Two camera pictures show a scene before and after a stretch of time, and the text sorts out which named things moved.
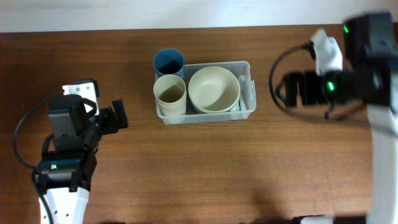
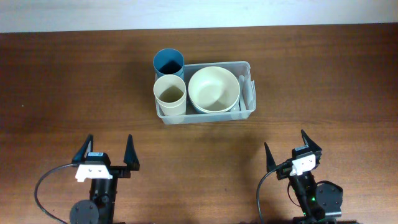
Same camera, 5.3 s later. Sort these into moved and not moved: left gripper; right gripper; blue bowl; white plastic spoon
Moved: right gripper; left gripper
Not moved: white plastic spoon; blue bowl
